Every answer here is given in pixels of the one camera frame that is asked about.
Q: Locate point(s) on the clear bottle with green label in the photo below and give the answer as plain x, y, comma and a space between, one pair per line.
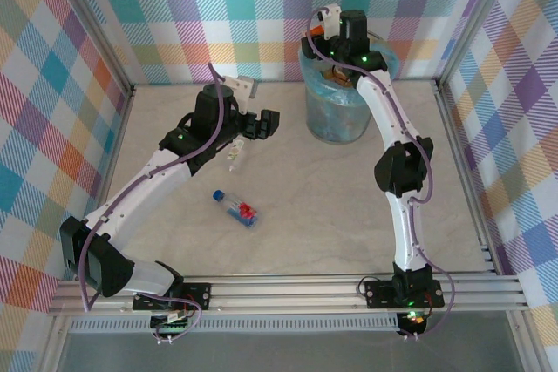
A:
235, 154

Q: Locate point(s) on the blue cap bottle red label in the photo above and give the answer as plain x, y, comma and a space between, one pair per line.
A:
240, 208

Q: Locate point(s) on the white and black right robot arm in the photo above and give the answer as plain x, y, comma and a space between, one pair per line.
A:
405, 232

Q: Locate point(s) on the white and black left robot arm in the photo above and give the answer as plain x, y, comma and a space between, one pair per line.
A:
131, 193

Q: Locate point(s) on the blue plastic bin liner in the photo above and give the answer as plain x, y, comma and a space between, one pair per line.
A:
314, 84

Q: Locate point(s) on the blue transparent bin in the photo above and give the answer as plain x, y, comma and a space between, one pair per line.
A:
335, 123

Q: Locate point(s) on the aluminium frame post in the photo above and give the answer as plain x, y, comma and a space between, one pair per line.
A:
475, 19
93, 23

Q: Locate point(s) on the aluminium rail beam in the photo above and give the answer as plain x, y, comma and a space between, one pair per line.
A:
283, 291

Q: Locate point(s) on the aluminium side rail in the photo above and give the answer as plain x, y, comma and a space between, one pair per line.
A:
462, 163

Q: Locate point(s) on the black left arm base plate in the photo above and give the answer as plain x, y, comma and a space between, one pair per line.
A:
196, 295

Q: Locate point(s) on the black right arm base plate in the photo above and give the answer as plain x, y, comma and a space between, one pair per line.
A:
379, 293

